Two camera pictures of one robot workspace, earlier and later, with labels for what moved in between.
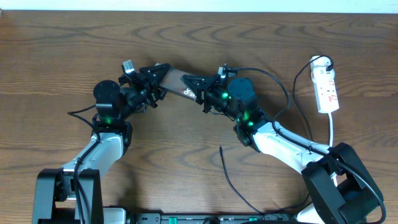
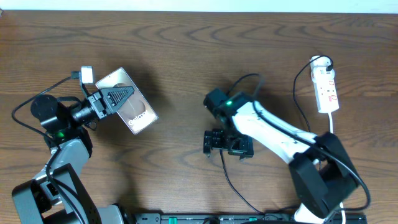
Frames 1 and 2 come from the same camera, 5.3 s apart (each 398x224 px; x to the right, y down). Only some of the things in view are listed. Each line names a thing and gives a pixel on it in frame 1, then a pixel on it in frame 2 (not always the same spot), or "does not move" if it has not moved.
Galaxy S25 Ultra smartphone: x=173 y=83 to x=137 y=113
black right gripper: x=204 y=86 to x=244 y=149
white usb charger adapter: x=319 y=72 does not move
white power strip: x=326 y=95 does not move
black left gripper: x=148 y=86 to x=100 y=102
